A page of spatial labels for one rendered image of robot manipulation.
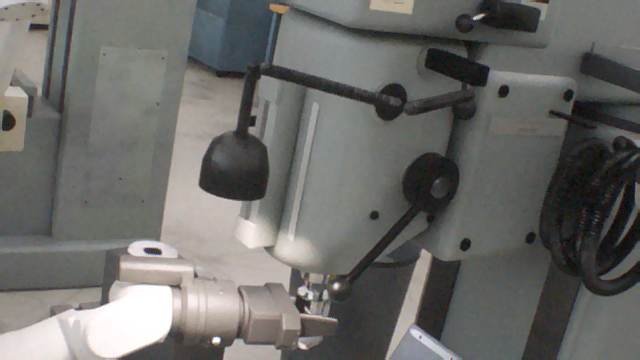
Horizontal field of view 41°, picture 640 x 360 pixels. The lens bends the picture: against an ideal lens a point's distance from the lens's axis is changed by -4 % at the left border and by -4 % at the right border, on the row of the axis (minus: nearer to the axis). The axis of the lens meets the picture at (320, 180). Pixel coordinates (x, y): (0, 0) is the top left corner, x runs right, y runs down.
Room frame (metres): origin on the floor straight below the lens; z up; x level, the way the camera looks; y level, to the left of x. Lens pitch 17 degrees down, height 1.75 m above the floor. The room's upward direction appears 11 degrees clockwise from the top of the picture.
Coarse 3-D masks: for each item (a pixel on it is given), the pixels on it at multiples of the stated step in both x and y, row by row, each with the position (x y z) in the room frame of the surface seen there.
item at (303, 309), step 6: (300, 306) 1.08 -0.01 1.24; (306, 306) 1.08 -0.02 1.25; (300, 312) 1.08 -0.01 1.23; (306, 312) 1.08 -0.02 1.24; (312, 312) 1.07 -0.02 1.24; (318, 312) 1.08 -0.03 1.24; (324, 312) 1.08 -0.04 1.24; (318, 336) 1.08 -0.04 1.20; (300, 342) 1.08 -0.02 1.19; (306, 342) 1.07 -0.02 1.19; (312, 342) 1.08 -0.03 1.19; (318, 342) 1.08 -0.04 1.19
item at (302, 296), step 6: (300, 288) 1.10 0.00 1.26; (306, 288) 1.11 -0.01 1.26; (300, 294) 1.09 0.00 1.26; (306, 294) 1.09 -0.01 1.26; (324, 294) 1.10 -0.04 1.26; (300, 300) 1.08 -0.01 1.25; (306, 300) 1.08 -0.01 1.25; (312, 300) 1.08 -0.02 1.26; (318, 300) 1.08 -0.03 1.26; (324, 300) 1.08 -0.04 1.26; (312, 306) 1.07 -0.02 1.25; (318, 306) 1.08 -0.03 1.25; (324, 306) 1.08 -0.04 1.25
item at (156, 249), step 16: (112, 256) 1.42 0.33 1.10; (160, 256) 1.43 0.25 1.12; (176, 256) 1.44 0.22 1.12; (112, 272) 1.42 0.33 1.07; (208, 272) 1.40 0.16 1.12; (144, 352) 1.34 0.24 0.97; (160, 352) 1.31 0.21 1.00; (176, 352) 1.30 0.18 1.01; (192, 352) 1.33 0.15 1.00; (208, 352) 1.35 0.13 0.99; (224, 352) 1.38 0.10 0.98
